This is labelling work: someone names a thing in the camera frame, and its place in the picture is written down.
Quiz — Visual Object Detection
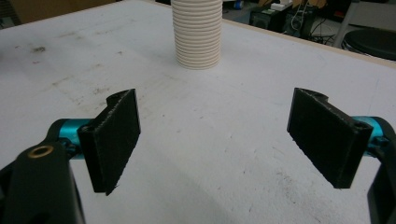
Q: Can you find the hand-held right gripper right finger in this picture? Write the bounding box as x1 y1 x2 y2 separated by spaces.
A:
286 87 396 189

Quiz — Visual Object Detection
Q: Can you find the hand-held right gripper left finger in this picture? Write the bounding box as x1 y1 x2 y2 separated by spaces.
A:
46 88 142 197

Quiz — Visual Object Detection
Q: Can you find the stack of white ribbed cups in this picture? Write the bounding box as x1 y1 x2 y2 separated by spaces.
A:
170 0 224 70

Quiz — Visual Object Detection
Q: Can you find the round black stool seat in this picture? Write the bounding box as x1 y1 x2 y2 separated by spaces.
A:
341 27 396 62

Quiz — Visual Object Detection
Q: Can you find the grey metal stand leg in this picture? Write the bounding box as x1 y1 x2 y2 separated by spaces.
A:
332 0 362 49

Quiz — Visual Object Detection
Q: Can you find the black equipment box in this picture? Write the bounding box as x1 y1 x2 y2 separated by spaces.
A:
248 7 297 34

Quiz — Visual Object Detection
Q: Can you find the brown cardboard box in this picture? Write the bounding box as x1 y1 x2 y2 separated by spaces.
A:
8 0 117 25

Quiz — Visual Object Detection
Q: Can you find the white cable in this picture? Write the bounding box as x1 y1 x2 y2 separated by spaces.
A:
290 2 309 32

